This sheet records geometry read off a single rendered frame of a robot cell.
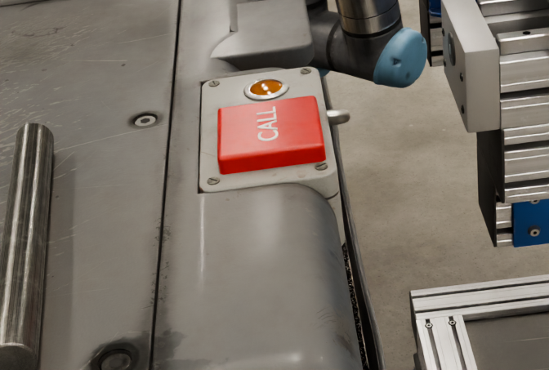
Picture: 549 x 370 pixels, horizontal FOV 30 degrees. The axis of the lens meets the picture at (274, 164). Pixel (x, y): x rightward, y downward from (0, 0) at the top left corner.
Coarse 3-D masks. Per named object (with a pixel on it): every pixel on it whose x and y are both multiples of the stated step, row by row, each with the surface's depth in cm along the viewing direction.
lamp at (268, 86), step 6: (258, 84) 65; (264, 84) 65; (270, 84) 65; (276, 84) 65; (282, 84) 65; (252, 90) 64; (258, 90) 64; (264, 90) 64; (270, 90) 64; (276, 90) 64
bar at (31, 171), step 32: (32, 128) 60; (32, 160) 57; (32, 192) 54; (32, 224) 52; (0, 256) 50; (32, 256) 49; (0, 288) 47; (32, 288) 47; (0, 320) 45; (32, 320) 46; (0, 352) 44; (32, 352) 44
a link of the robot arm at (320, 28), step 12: (324, 0) 133; (312, 12) 132; (324, 12) 133; (336, 12) 133; (312, 24) 132; (324, 24) 131; (312, 36) 131; (324, 36) 130; (324, 48) 130; (312, 60) 133; (324, 60) 131; (324, 72) 137
